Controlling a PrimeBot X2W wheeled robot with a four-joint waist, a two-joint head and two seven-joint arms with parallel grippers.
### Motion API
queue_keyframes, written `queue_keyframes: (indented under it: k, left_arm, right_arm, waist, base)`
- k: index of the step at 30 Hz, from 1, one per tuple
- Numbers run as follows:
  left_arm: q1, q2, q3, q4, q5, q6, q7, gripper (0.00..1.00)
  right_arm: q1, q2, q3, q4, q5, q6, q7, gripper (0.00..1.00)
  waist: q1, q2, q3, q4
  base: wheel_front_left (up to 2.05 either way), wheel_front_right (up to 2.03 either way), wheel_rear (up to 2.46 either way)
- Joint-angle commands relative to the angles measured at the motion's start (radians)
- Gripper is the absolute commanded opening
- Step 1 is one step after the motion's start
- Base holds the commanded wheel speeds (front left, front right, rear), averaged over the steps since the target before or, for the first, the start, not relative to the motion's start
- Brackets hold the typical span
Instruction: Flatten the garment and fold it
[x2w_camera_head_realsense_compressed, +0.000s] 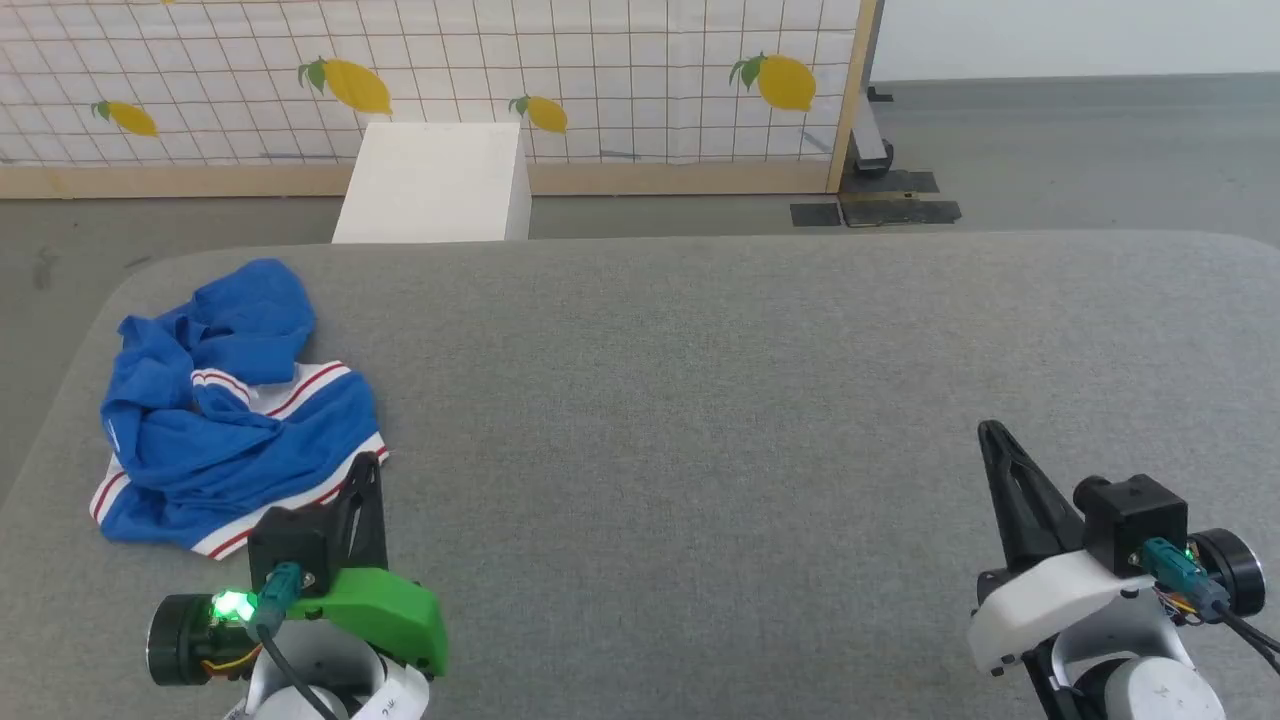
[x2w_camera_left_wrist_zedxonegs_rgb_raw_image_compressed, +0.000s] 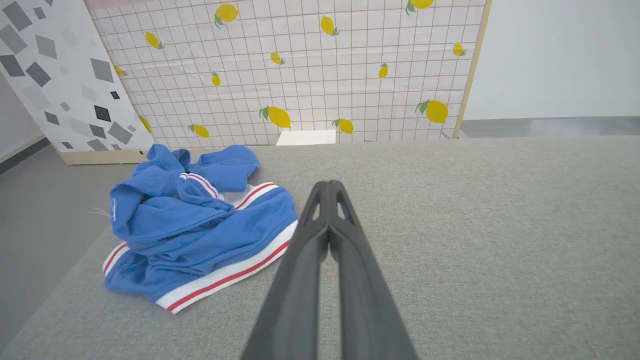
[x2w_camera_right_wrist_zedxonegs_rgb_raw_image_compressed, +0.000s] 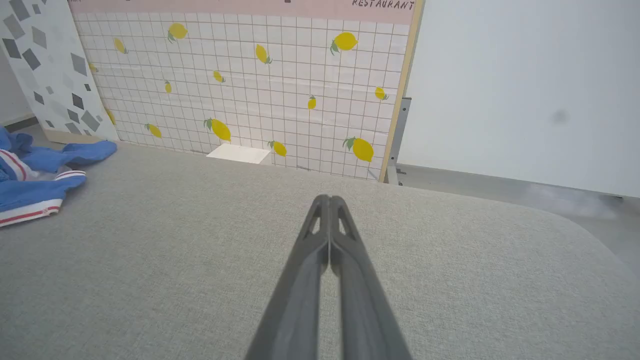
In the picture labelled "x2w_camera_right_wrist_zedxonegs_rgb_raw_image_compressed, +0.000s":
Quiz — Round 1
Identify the lemon print tile backdrop panel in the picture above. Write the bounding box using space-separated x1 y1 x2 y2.
67 0 426 183

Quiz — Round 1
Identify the white rectangular box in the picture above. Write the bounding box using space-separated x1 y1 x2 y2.
206 143 273 166

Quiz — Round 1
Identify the grey metal partition leg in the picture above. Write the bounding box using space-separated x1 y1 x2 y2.
385 97 412 186

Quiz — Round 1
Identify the blue white red-striped shirt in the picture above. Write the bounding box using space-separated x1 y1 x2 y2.
0 126 118 228

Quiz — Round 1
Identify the grey terrazzo pattern panel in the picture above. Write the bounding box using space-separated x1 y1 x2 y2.
0 0 121 145

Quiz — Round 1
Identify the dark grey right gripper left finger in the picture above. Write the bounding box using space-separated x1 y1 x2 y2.
245 195 331 360

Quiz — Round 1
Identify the white partition board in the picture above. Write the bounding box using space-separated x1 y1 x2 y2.
397 0 640 198

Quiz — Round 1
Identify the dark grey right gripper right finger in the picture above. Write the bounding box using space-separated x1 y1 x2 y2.
330 195 414 360

